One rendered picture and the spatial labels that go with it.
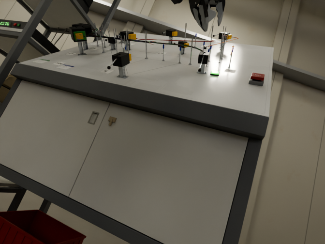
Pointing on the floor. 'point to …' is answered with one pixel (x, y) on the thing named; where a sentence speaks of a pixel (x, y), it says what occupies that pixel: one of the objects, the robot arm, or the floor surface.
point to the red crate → (35, 229)
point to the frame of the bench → (250, 159)
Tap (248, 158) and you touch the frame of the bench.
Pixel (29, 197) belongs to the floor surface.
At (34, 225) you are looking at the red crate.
